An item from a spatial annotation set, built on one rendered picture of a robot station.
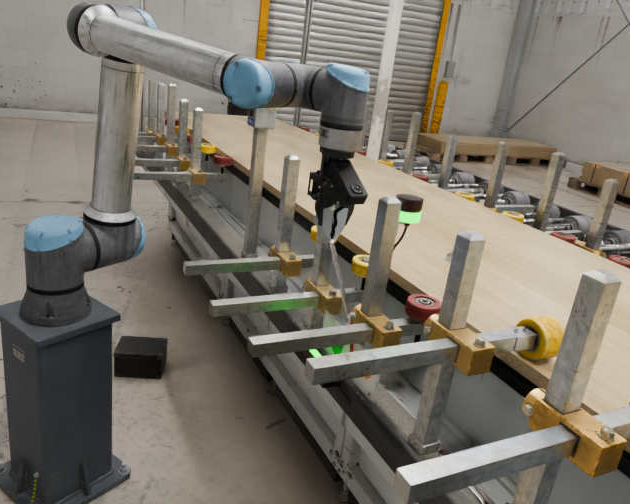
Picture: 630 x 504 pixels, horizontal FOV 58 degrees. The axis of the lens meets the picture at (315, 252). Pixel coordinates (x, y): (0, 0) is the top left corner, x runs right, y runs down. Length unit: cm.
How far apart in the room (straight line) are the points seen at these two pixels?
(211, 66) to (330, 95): 24
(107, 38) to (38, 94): 750
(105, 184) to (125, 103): 24
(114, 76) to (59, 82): 727
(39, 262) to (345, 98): 95
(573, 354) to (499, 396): 46
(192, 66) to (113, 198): 62
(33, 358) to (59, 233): 35
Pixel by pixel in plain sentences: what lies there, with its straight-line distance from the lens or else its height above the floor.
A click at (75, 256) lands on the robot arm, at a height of 79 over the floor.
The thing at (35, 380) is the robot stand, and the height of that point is 46.
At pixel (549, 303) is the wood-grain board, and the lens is 148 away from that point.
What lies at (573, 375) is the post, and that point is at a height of 103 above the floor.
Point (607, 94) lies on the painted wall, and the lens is 1021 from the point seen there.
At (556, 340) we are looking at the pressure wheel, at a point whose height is 96.
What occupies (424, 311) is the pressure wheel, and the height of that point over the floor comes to 90.
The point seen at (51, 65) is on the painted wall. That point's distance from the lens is 887.
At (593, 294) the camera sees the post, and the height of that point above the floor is 115.
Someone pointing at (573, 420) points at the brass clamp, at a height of 97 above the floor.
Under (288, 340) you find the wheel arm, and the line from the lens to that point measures 113.
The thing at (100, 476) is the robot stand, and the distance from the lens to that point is 208.
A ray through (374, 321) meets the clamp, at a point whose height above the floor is 87.
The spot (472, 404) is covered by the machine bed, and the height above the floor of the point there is 70.
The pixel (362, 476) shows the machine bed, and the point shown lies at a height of 17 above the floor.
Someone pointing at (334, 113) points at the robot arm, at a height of 129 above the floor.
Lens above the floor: 141
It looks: 20 degrees down
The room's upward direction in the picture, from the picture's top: 7 degrees clockwise
